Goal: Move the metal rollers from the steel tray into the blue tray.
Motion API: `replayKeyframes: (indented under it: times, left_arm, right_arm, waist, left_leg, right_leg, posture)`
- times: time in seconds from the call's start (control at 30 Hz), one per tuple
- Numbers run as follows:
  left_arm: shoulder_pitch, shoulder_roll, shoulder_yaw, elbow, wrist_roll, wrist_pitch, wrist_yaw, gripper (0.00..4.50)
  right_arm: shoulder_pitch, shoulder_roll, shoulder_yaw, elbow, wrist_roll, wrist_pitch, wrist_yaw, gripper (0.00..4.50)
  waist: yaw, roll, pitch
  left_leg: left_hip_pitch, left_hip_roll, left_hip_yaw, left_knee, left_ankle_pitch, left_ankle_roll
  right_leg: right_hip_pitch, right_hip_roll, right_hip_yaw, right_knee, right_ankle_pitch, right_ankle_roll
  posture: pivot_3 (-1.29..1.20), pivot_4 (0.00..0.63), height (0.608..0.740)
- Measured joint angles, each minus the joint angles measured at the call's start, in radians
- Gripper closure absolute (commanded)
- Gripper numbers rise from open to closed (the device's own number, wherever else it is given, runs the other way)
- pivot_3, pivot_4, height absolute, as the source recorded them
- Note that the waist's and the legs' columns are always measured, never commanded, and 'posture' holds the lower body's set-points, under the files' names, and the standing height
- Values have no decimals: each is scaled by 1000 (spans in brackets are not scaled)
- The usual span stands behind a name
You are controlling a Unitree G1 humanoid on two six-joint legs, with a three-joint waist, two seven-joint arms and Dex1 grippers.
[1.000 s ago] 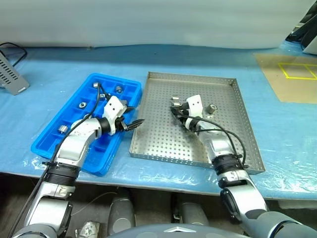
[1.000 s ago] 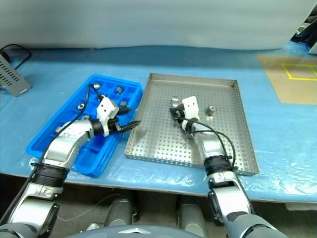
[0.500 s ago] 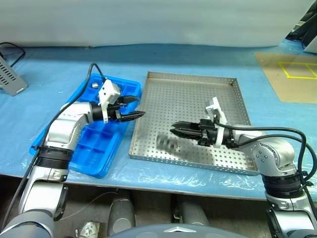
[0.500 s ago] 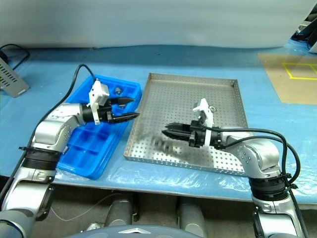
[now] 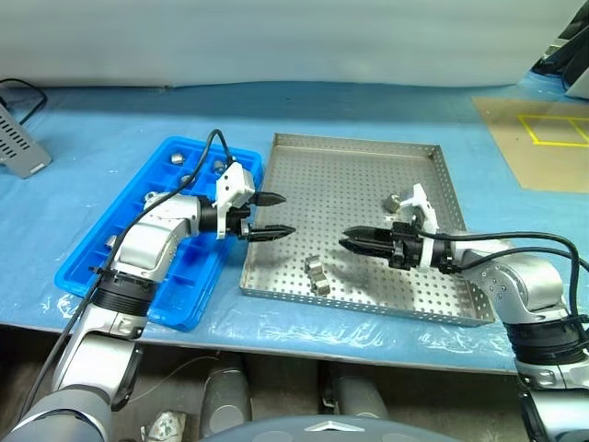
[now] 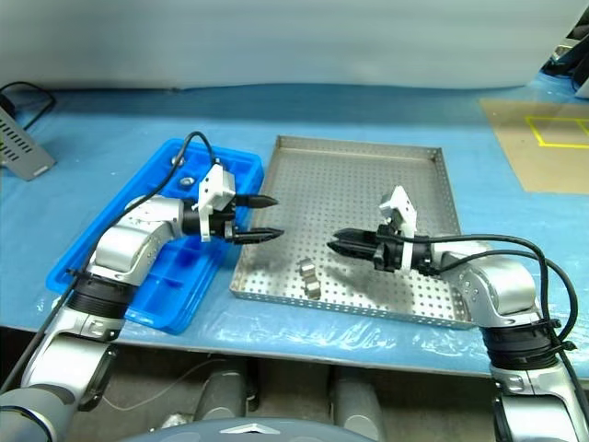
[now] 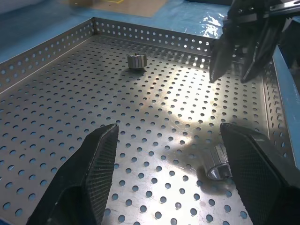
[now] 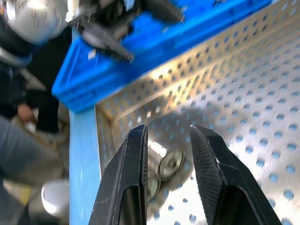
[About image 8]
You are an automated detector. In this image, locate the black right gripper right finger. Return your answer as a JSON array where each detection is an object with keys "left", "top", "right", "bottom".
[{"left": 189, "top": 125, "right": 283, "bottom": 225}]

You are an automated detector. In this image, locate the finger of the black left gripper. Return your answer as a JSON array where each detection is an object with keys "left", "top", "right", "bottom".
[
  {"left": 140, "top": 0, "right": 186, "bottom": 23},
  {"left": 81, "top": 25, "right": 135, "bottom": 64}
]

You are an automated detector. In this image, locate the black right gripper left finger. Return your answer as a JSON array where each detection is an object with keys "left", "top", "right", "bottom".
[{"left": 88, "top": 124, "right": 150, "bottom": 225}]

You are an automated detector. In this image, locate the blue compartment tray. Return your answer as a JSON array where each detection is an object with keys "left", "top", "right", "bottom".
[{"left": 51, "top": 0, "right": 272, "bottom": 113}]

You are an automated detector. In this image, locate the blue plastic table cover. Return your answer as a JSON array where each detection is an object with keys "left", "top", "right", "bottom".
[{"left": 69, "top": 25, "right": 103, "bottom": 225}]

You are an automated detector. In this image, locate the perforated metal tray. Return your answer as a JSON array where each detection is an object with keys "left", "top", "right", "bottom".
[{"left": 95, "top": 0, "right": 300, "bottom": 225}]

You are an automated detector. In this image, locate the white rounded object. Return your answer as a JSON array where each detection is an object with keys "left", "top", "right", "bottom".
[{"left": 41, "top": 179, "right": 70, "bottom": 218}]

